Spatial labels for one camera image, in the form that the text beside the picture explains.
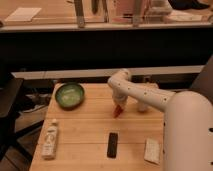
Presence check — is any orange red pepper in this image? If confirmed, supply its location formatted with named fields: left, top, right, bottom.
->
left=113, top=105, right=122, bottom=118

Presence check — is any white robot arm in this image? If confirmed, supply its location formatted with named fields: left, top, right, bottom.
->
left=108, top=69, right=213, bottom=171

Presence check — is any white paper cup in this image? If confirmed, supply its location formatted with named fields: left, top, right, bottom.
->
left=138, top=102, right=148, bottom=112

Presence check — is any green bowl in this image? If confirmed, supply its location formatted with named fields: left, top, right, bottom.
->
left=55, top=82, right=85, bottom=109

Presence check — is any black remote control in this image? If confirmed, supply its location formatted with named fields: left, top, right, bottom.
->
left=107, top=133, right=118, bottom=158

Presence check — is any white plastic bottle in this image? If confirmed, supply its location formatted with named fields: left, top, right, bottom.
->
left=41, top=119, right=59, bottom=160

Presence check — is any black office chair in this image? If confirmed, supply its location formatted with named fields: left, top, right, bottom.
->
left=0, top=63, right=44, bottom=161

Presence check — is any white paper sheet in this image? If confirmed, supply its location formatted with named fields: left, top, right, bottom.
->
left=5, top=7, right=41, bottom=22

